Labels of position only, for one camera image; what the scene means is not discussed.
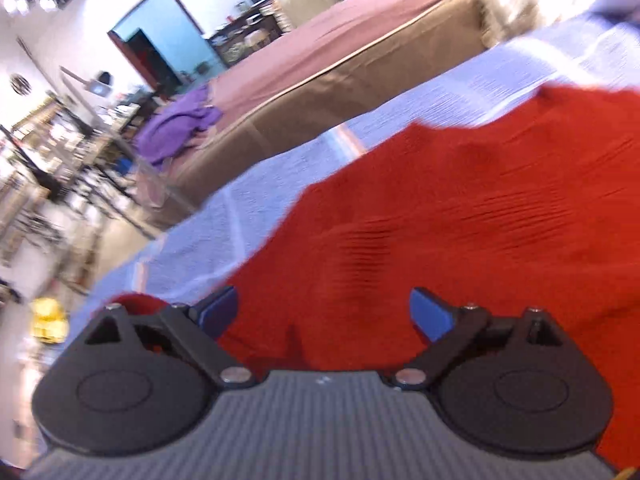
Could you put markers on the yellow bag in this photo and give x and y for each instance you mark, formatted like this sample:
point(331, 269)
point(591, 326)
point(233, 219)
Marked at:
point(47, 317)

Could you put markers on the purple cloth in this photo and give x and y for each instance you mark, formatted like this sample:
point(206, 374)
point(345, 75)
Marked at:
point(170, 130)

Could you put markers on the blue plaid bed sheet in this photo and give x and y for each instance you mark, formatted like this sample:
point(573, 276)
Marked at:
point(280, 180)

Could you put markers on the white cushion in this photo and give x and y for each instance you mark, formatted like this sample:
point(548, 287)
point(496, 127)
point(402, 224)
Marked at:
point(310, 0)

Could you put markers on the dark sideboard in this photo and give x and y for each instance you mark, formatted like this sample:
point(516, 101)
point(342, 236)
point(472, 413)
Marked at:
point(240, 40)

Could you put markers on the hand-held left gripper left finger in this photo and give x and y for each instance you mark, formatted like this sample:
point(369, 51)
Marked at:
point(220, 310)

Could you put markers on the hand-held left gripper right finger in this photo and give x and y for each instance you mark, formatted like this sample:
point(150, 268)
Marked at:
point(430, 315)

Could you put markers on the red knit sweater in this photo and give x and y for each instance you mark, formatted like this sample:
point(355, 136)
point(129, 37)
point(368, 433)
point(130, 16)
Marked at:
point(450, 210)

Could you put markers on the teal door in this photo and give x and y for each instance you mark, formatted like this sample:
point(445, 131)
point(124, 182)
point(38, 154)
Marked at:
point(165, 25)

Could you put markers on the ceiling track lights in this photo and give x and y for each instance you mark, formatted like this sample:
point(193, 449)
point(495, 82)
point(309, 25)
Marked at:
point(22, 2)

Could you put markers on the round black wall decoration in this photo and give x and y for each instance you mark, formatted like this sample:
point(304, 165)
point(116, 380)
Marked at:
point(19, 84)

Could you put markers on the brown bed with mauve sheet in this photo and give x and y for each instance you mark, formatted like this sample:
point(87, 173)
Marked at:
point(325, 35)

